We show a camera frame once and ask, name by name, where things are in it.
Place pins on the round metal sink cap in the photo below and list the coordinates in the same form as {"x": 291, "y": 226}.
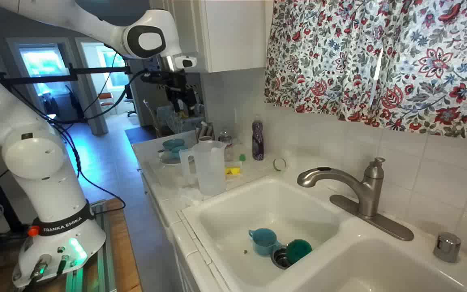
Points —
{"x": 447, "y": 247}

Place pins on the white double kitchen sink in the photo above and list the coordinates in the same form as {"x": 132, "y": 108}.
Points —
{"x": 348, "y": 255}

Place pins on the green plastic bowl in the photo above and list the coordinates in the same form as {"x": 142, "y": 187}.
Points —
{"x": 296, "y": 251}

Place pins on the teal dish on counter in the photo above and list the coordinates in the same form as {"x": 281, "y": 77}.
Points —
{"x": 171, "y": 152}

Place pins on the small glass jar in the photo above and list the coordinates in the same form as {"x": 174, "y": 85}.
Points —
{"x": 228, "y": 142}

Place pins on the teal plastic cup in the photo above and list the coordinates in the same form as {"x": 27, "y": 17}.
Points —
{"x": 265, "y": 241}

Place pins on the dark purple bottle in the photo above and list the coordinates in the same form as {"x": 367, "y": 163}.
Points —
{"x": 257, "y": 142}

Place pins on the floral curtain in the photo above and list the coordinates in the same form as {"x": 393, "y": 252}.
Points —
{"x": 388, "y": 64}

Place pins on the brushed metal faucet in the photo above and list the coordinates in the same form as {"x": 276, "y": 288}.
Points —
{"x": 367, "y": 190}

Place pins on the yellow sponge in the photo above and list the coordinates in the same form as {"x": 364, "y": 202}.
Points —
{"x": 233, "y": 171}

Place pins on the white upper cabinet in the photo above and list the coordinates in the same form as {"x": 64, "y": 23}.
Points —
{"x": 223, "y": 35}

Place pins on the clear plastic measuring pitcher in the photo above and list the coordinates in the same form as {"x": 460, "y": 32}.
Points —
{"x": 205, "y": 163}

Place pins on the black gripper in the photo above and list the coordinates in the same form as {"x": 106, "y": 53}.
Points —
{"x": 179, "y": 93}

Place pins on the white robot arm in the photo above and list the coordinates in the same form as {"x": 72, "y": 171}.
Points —
{"x": 66, "y": 233}

